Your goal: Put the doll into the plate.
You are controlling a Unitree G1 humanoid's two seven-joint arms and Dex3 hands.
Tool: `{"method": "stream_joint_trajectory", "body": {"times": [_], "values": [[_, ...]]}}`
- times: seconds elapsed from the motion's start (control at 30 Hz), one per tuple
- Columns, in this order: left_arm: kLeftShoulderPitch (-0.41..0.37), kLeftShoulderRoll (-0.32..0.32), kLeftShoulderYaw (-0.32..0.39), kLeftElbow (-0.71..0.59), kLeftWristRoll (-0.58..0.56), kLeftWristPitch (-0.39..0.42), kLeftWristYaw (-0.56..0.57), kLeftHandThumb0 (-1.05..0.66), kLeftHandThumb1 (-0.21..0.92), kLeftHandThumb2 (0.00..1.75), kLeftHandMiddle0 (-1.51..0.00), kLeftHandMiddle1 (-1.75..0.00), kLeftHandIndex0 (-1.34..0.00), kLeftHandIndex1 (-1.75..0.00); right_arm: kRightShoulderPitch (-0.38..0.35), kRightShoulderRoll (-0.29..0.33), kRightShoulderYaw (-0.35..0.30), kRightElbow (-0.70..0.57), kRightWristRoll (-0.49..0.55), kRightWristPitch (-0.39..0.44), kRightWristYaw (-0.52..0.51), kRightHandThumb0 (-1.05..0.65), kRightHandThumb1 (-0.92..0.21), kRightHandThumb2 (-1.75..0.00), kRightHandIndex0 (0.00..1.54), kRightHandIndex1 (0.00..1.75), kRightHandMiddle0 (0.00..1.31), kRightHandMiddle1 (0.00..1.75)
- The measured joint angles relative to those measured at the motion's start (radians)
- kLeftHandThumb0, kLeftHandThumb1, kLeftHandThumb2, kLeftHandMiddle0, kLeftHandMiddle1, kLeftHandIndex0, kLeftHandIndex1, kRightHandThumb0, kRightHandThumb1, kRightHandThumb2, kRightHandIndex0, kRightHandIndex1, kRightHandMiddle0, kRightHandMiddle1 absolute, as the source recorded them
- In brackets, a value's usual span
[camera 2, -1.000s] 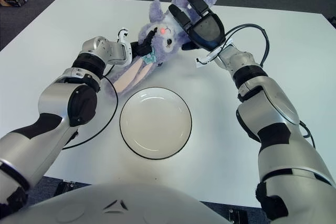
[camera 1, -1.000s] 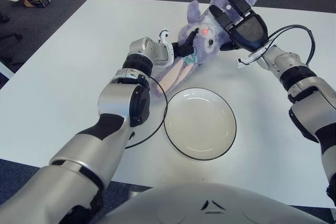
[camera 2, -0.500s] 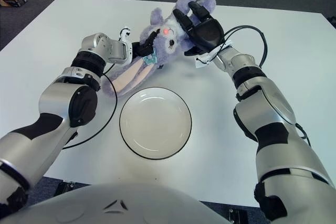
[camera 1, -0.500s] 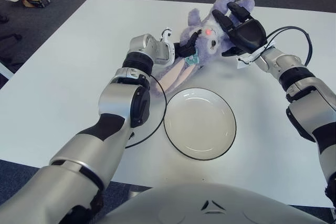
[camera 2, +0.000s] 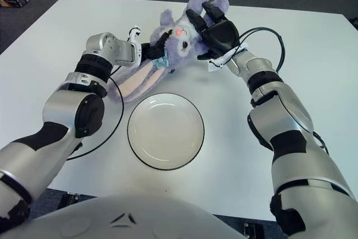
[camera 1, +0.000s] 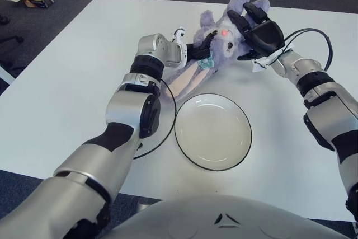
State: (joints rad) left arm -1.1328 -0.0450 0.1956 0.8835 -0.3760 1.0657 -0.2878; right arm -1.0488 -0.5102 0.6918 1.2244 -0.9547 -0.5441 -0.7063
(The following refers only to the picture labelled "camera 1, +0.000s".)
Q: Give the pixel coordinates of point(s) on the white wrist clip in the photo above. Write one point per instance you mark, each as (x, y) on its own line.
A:
(257, 65)
(177, 36)

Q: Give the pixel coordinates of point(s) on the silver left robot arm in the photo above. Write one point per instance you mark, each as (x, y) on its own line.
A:
(126, 107)

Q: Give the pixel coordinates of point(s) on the white plate with black rim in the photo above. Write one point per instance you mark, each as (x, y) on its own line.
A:
(212, 132)

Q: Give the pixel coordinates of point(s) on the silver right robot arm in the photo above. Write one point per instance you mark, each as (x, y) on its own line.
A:
(327, 102)

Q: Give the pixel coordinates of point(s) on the black cardboard box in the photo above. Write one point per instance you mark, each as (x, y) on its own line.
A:
(39, 1)

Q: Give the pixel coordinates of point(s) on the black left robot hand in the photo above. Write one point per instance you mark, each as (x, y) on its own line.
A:
(197, 53)

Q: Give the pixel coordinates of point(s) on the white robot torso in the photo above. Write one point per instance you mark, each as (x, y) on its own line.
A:
(223, 222)

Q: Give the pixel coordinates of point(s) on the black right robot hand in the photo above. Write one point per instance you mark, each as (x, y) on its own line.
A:
(265, 37)

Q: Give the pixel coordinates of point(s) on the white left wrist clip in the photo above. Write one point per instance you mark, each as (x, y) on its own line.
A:
(177, 36)

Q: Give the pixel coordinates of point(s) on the black office chair base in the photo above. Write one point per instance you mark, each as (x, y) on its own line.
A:
(14, 40)

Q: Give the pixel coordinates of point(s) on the white furniture corner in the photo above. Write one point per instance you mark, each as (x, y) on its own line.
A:
(4, 76)

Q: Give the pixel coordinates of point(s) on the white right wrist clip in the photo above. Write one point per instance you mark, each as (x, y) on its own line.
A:
(257, 65)

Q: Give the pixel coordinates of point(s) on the purple plush bunny doll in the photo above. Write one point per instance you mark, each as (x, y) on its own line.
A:
(223, 46)

